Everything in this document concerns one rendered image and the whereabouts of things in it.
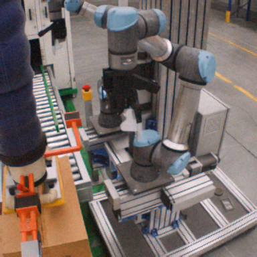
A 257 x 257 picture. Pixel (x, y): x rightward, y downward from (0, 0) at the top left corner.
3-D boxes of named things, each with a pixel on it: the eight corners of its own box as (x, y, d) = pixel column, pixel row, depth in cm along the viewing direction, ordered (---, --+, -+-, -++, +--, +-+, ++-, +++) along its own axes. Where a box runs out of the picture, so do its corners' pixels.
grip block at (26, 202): (17, 203, 103) (13, 194, 100) (40, 199, 106) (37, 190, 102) (18, 219, 97) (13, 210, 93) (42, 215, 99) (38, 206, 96)
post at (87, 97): (92, 178, 275) (81, 90, 218) (98, 177, 277) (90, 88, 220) (93, 183, 270) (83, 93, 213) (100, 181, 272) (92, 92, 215)
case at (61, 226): (21, 209, 174) (3, 166, 151) (76, 199, 184) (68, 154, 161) (27, 288, 127) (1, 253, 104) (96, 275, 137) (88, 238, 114)
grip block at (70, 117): (64, 120, 153) (63, 113, 150) (79, 118, 155) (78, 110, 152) (66, 128, 146) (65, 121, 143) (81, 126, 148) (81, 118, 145)
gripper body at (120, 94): (102, 103, 79) (100, 64, 72) (129, 97, 82) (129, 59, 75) (111, 116, 73) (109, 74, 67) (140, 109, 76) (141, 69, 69)
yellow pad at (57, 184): (39, 159, 141) (37, 152, 138) (57, 156, 143) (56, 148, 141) (43, 208, 114) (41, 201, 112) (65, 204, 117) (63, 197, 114)
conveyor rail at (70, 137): (48, 79, 379) (46, 66, 368) (51, 78, 380) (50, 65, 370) (86, 198, 202) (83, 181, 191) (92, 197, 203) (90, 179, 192)
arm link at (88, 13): (144, 49, 145) (59, 13, 126) (139, 43, 154) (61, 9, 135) (154, 31, 140) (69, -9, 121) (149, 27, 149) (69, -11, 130)
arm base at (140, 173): (151, 158, 144) (152, 143, 139) (165, 177, 133) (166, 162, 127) (124, 166, 139) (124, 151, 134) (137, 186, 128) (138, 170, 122)
